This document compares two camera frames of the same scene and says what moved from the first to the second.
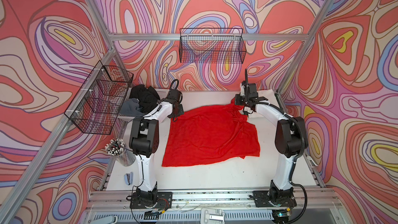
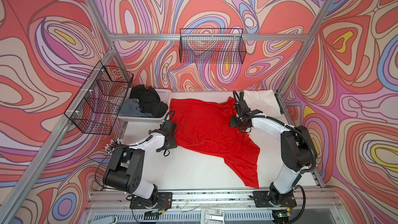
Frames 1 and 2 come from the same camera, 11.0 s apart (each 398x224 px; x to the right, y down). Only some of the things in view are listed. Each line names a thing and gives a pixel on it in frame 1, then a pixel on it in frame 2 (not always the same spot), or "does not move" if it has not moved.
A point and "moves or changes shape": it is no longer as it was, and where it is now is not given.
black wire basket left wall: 95,108 does not move
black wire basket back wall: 212,45 does not move
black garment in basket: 147,97 does not move
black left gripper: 181,111 -> 173,143
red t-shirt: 207,134 moves or changes shape
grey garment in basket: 131,107 does not move
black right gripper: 237,99 -> 231,123
